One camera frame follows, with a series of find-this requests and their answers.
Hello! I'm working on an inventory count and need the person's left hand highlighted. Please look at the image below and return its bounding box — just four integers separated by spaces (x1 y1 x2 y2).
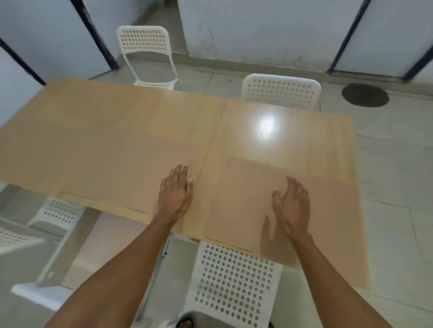
154 164 194 222

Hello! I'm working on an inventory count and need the person's right hand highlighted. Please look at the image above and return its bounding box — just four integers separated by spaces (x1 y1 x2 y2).
272 176 314 240

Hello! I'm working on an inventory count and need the person's left forearm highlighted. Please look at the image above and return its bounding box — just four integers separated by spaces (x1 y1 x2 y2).
44 216 181 328

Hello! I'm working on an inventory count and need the person's right forearm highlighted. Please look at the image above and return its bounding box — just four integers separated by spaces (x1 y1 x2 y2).
290 232 394 328

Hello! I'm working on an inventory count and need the brown cardboard sheet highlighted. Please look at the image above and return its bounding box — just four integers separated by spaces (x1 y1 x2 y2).
0 116 204 214
204 156 371 291

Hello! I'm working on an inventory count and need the white perforated plastic chair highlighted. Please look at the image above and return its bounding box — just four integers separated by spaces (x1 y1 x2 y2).
26 197 87 237
117 26 179 91
0 218 46 256
240 73 322 111
185 241 284 328

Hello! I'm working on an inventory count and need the person's dark sandal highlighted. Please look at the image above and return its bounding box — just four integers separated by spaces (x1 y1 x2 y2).
175 314 196 328

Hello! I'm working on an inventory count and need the round dark floor drain cover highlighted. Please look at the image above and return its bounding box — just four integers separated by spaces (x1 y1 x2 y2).
341 83 390 108

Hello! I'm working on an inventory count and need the white table leg frame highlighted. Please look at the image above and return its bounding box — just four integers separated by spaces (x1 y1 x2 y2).
10 207 102 312

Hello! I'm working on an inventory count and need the black partition frame post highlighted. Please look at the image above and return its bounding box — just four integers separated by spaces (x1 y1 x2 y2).
70 0 120 71
0 38 47 86
401 50 433 84
327 0 371 75

